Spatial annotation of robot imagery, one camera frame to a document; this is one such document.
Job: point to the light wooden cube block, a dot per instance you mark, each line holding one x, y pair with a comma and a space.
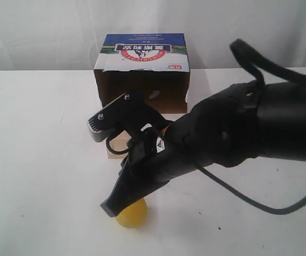
119, 143

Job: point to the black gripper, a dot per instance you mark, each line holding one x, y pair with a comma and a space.
162, 150

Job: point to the yellow ball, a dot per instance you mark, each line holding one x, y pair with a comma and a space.
134, 215

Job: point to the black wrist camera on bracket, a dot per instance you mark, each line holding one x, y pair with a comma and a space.
129, 113

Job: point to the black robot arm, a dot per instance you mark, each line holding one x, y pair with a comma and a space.
276, 128

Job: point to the printed cardboard box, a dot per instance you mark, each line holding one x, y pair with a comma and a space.
155, 64

